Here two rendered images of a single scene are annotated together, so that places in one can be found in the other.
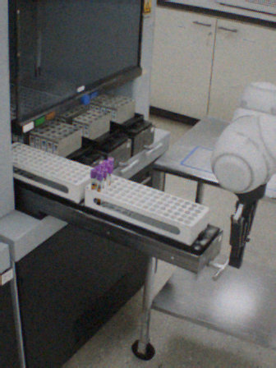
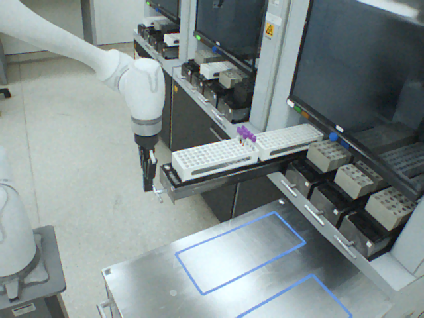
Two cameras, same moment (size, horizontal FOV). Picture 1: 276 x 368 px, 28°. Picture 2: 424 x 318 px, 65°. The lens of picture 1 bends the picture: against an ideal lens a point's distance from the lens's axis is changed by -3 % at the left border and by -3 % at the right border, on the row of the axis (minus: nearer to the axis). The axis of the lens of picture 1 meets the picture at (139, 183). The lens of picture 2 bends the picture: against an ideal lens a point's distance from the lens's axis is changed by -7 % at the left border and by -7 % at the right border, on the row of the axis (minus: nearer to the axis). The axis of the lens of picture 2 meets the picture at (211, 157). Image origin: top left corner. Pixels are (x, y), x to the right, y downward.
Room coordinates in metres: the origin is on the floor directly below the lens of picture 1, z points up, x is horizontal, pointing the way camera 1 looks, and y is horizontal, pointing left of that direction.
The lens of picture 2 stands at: (1.67, -0.89, 1.56)
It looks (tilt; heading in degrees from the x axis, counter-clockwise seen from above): 36 degrees down; 120
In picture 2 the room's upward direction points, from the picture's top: 6 degrees clockwise
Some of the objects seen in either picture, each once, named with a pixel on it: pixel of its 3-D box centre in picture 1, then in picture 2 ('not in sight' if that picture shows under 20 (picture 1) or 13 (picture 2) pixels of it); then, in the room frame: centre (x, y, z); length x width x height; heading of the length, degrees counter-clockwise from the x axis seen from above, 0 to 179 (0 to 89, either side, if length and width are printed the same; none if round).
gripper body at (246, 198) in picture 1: (247, 195); (146, 142); (1.06, -0.24, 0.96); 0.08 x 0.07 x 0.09; 151
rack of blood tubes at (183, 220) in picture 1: (145, 209); (216, 158); (1.19, -0.02, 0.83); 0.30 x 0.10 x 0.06; 61
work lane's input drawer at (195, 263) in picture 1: (98, 210); (246, 162); (1.25, 0.10, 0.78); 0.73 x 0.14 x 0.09; 61
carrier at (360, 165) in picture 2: (74, 120); (366, 177); (1.67, 0.22, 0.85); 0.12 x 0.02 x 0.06; 151
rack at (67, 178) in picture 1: (44, 172); (286, 142); (1.34, 0.26, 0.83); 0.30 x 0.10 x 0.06; 61
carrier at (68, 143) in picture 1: (67, 144); (319, 158); (1.49, 0.21, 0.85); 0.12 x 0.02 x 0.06; 151
